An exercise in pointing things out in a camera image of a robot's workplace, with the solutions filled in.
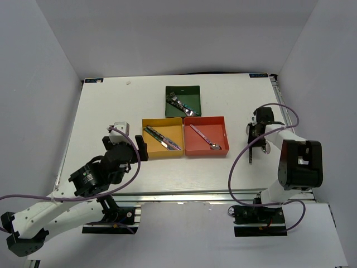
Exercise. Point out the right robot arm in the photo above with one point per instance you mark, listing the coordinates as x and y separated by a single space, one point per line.
300 165

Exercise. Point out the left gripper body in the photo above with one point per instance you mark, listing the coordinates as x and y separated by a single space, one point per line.
143 155

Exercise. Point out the pink handled spoon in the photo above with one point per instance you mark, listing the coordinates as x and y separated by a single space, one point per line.
213 146

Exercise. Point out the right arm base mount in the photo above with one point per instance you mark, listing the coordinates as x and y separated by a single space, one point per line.
257 221

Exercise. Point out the pink handled knife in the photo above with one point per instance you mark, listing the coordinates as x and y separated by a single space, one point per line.
163 139

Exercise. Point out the yellow container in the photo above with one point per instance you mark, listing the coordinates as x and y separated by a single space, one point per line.
171 128

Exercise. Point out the green handled fork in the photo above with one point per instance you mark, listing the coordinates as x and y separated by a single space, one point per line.
190 112

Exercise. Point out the black handled knife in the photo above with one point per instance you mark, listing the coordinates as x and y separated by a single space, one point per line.
163 140

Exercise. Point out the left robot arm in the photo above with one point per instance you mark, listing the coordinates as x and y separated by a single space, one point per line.
84 198

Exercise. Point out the green handled spoon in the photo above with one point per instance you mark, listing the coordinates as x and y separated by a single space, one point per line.
266 148

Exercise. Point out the left blue corner label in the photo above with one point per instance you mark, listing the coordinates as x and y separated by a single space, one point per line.
93 80

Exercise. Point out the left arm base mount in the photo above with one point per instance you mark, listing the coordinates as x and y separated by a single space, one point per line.
116 220

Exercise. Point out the pink handled fork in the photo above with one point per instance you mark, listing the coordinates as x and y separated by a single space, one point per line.
174 95

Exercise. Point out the black handled fork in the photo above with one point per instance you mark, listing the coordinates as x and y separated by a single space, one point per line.
181 106

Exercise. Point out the red container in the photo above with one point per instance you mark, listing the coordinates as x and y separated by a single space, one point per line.
213 128

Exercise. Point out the right blue corner label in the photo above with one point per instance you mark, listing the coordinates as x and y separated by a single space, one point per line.
258 75

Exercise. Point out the black handled spoon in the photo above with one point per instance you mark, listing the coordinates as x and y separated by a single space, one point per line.
251 154

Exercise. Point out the green container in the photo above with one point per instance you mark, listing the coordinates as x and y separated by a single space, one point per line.
190 95

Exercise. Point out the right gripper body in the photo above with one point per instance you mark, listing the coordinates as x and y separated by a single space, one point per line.
251 133

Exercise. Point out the blue corner label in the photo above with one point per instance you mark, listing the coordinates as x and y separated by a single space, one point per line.
93 80
258 75

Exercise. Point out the green handled knife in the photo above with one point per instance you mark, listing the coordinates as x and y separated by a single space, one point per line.
151 134

